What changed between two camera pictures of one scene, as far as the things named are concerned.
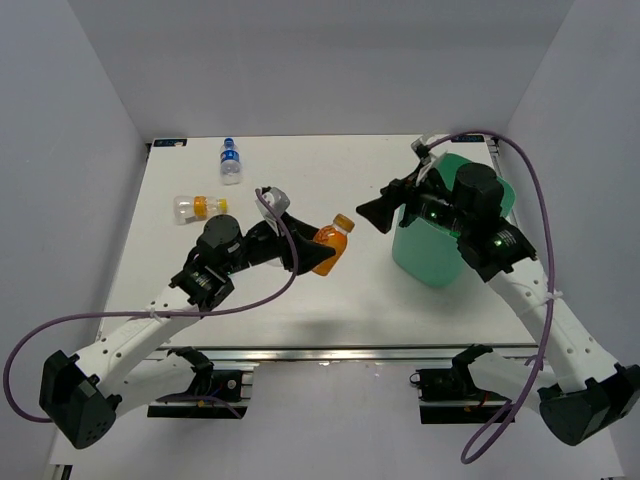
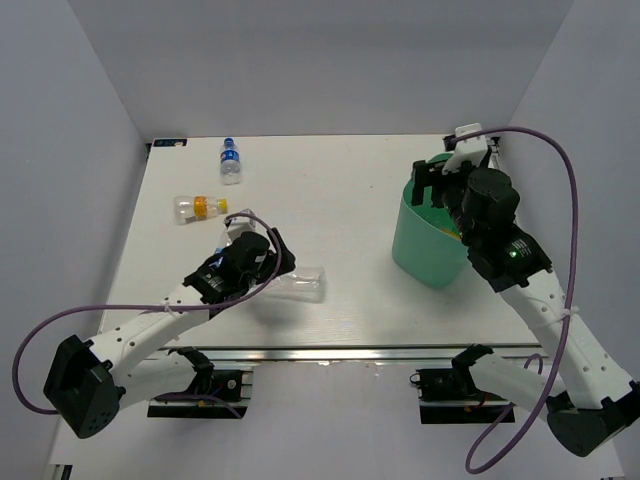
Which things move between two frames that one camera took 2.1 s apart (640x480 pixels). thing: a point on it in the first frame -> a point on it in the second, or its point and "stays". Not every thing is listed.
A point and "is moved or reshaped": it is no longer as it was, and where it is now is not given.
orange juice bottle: x=335 y=236 is moved or reshaped
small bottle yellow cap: x=190 y=208 stays
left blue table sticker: x=170 y=143 stays
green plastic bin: x=426 y=254 stays
